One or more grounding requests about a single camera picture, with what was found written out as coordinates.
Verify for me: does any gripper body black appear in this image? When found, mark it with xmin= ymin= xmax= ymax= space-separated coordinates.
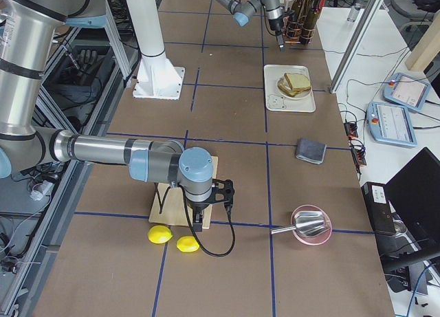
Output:
xmin=188 ymin=200 xmax=210 ymax=223
xmin=268 ymin=18 xmax=284 ymax=35

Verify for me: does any bread slice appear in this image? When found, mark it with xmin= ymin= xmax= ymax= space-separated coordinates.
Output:
xmin=284 ymin=73 xmax=311 ymax=89

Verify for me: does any white plate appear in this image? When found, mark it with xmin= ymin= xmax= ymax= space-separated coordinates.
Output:
xmin=277 ymin=78 xmax=311 ymax=99

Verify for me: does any toast with fried egg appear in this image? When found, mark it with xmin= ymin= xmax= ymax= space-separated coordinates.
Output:
xmin=277 ymin=78 xmax=300 ymax=98

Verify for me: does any cream serving tray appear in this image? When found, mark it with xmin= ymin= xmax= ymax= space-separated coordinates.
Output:
xmin=264 ymin=65 xmax=316 ymax=113

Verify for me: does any green wine bottle front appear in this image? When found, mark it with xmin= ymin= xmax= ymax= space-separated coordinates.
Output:
xmin=285 ymin=0 xmax=311 ymax=39

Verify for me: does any green wine bottle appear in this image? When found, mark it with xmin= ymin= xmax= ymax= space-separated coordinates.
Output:
xmin=298 ymin=0 xmax=325 ymax=45
xmin=285 ymin=0 xmax=311 ymax=39

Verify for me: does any yellow lemon right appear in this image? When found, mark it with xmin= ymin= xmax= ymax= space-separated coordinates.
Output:
xmin=176 ymin=236 xmax=200 ymax=253

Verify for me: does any yellow lemon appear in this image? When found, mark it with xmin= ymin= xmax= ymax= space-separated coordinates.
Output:
xmin=147 ymin=225 xmax=173 ymax=244
xmin=176 ymin=236 xmax=200 ymax=253

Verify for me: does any green wine bottle middle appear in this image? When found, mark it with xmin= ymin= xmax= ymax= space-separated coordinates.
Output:
xmin=298 ymin=0 xmax=325 ymax=45

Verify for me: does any wooden cutting board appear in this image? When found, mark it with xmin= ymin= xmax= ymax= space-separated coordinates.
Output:
xmin=148 ymin=156 xmax=218 ymax=230

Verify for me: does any yellow lemon left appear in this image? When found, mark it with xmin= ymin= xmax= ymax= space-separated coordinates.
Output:
xmin=147 ymin=225 xmax=173 ymax=244

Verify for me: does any clear water bottle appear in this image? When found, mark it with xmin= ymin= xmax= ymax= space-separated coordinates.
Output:
xmin=346 ymin=0 xmax=362 ymax=22

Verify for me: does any pink bowl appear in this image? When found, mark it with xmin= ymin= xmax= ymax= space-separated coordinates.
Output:
xmin=291 ymin=205 xmax=333 ymax=245

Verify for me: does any metal scoop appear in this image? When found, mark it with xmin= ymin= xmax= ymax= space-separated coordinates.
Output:
xmin=270 ymin=210 xmax=329 ymax=238

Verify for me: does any orange black adapter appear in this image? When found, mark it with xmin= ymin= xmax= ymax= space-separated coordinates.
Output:
xmin=344 ymin=121 xmax=366 ymax=170

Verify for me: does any dark grey folded cloth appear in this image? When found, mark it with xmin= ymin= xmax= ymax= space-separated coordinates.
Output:
xmin=296 ymin=138 xmax=327 ymax=164

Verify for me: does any teach pendant far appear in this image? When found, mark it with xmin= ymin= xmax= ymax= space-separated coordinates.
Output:
xmin=383 ymin=73 xmax=431 ymax=112

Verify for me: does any teach pendant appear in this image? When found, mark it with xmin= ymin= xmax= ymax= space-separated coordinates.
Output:
xmin=383 ymin=73 xmax=431 ymax=112
xmin=366 ymin=102 xmax=417 ymax=148

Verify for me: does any teach pendant near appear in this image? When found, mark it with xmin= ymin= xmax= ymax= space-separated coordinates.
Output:
xmin=366 ymin=102 xmax=417 ymax=148

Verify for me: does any black computer box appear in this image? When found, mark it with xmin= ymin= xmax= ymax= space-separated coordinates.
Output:
xmin=361 ymin=182 xmax=396 ymax=236

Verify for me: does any black laptop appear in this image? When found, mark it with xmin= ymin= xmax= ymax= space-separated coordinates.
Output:
xmin=382 ymin=147 xmax=439 ymax=272

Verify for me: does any copper wire bottle rack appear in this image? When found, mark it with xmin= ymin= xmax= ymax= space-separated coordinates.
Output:
xmin=283 ymin=15 xmax=315 ymax=45

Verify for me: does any aluminium frame post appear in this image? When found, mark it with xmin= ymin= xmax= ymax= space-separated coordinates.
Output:
xmin=329 ymin=0 xmax=384 ymax=94

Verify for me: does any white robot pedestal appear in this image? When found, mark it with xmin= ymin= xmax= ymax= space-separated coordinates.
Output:
xmin=126 ymin=0 xmax=185 ymax=100

